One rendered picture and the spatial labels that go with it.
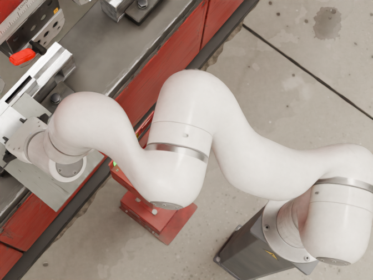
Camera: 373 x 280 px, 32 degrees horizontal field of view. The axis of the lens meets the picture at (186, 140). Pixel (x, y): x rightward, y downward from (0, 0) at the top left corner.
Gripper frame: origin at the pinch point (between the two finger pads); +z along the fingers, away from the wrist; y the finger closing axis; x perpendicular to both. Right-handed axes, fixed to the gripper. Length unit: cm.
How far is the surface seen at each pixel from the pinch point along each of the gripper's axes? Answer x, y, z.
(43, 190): 12.0, 6.6, -7.1
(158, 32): 14, -48, 8
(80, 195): 66, -4, 72
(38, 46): -16.8, -15.0, -17.3
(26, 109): -1.0, -6.0, 4.0
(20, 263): 65, 30, 73
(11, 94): -5.2, -6.7, 7.7
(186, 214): 96, -25, 51
